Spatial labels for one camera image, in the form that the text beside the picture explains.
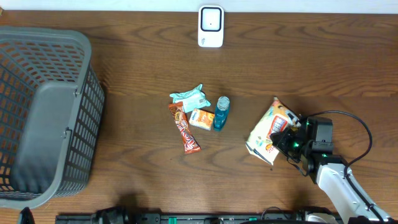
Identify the yellow snack package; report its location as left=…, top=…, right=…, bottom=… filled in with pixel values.
left=246, top=96, right=301, bottom=166

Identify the blue liquid bottle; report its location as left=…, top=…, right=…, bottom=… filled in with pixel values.
left=213, top=96, right=230, bottom=131

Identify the orange tissue pack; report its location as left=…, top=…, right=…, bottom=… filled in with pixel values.
left=189, top=108, right=215, bottom=131

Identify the red chocolate bar wrapper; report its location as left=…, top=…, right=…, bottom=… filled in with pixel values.
left=169, top=102, right=201, bottom=154

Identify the teal wet wipes pack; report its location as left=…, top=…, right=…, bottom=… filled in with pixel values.
left=169, top=84, right=211, bottom=113

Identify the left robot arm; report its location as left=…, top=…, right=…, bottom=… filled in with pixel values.
left=55, top=207, right=131, bottom=224

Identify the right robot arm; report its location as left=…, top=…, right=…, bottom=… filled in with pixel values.
left=270, top=116, right=397, bottom=223

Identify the white barcode scanner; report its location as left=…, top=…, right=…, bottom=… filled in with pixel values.
left=198, top=5, right=224, bottom=48

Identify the grey plastic shopping basket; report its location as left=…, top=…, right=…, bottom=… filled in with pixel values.
left=1, top=26, right=104, bottom=210

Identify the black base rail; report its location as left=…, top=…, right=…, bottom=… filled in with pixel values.
left=55, top=212, right=343, bottom=224

